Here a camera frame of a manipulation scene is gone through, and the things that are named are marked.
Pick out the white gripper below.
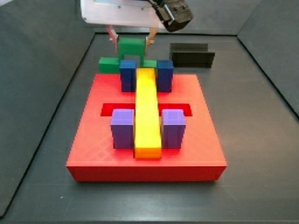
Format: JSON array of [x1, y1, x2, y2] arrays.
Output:
[[80, 0, 164, 55]]

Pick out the green bridge-shaped block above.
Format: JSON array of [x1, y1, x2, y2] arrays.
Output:
[[97, 38, 156, 74]]

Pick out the red base board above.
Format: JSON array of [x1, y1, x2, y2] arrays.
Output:
[[67, 74, 227, 182]]

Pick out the dark blue left block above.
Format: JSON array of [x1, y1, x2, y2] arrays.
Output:
[[119, 59, 136, 92]]

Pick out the dark blue block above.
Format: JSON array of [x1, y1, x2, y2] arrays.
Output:
[[119, 59, 136, 92], [156, 60, 174, 92]]

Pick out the dark blue right block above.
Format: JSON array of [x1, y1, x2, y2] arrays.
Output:
[[156, 60, 174, 92]]

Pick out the purple left block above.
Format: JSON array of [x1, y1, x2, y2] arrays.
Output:
[[109, 108, 135, 149]]

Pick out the purple block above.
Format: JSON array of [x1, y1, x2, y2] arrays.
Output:
[[162, 109, 186, 149], [109, 108, 135, 149]]

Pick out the purple right block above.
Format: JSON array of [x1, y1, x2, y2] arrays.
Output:
[[162, 109, 186, 149]]

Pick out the yellow long bar block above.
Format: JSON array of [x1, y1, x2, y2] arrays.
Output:
[[135, 68, 162, 159]]

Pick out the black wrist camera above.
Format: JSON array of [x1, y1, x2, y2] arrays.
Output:
[[146, 0, 192, 32]]

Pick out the black U-shaped bracket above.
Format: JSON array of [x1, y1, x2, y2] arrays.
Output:
[[170, 43, 215, 68]]

